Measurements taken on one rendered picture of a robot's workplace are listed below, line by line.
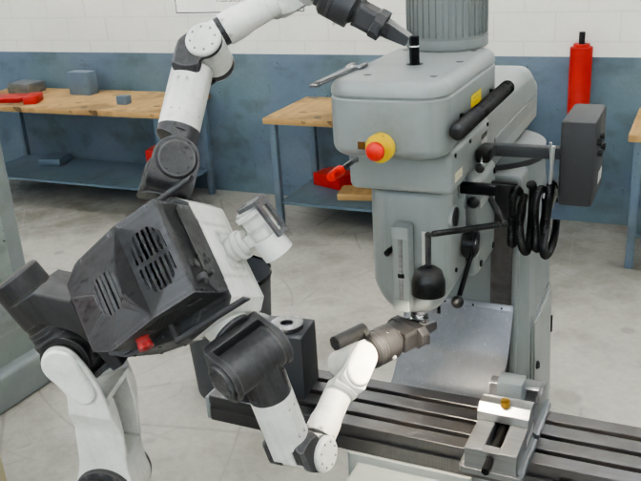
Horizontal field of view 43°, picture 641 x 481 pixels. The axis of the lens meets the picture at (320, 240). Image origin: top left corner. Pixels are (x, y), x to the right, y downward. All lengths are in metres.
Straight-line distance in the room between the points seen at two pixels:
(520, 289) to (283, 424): 0.97
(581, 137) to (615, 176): 4.21
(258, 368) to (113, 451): 0.48
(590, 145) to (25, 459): 2.94
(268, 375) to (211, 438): 2.34
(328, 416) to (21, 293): 0.70
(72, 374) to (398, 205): 0.80
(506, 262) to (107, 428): 1.16
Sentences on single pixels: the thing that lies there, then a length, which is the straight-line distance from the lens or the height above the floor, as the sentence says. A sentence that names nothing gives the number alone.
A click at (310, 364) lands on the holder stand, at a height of 1.06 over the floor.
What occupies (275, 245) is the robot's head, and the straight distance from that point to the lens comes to 1.64.
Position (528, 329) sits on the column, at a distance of 2.50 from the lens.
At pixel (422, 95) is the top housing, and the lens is 1.65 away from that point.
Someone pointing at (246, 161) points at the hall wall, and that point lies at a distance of 7.18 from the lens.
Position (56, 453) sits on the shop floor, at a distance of 4.07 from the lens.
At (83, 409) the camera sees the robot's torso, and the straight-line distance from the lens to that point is 1.87.
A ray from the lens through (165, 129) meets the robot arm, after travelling 1.75.
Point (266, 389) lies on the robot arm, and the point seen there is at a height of 1.36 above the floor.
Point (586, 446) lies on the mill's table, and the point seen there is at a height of 0.97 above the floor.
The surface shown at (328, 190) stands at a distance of 6.40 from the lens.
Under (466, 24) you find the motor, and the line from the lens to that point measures 2.02.
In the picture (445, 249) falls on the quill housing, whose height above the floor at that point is 1.48.
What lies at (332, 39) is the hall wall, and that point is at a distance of 6.59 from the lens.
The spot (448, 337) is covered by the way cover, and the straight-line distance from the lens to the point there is 2.45.
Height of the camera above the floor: 2.20
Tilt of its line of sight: 21 degrees down
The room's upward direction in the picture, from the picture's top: 4 degrees counter-clockwise
